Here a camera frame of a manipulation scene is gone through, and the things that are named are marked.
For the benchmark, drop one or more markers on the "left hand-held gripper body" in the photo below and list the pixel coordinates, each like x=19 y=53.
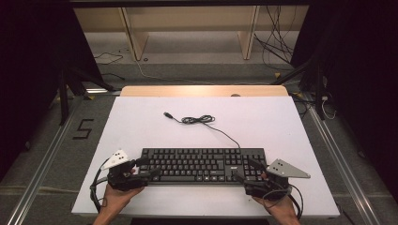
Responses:
x=122 y=179

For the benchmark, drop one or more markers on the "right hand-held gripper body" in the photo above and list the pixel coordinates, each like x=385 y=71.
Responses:
x=269 y=187

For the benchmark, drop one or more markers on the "black computer keyboard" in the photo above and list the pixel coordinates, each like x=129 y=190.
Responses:
x=194 y=165

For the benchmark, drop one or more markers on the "person's left hand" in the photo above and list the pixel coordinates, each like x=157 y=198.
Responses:
x=117 y=198

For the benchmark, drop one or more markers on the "person's right hand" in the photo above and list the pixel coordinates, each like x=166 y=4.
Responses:
x=278 y=206

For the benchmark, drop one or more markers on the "white board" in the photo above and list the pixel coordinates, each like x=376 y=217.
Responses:
x=156 y=134

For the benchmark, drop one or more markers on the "wooden table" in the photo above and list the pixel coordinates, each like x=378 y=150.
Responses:
x=187 y=90

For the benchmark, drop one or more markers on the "black metal stand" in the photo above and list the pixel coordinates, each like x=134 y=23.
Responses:
x=318 y=93
x=64 y=100

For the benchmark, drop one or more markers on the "light wooden shelf unit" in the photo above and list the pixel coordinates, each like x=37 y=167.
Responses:
x=134 y=37

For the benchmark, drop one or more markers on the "black curtain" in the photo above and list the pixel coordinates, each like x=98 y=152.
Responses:
x=359 y=78
x=31 y=78

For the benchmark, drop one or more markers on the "long metal floor rail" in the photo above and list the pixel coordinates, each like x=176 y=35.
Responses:
x=40 y=168
x=344 y=175

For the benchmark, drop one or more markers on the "short metal rail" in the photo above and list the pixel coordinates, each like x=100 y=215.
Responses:
x=100 y=91

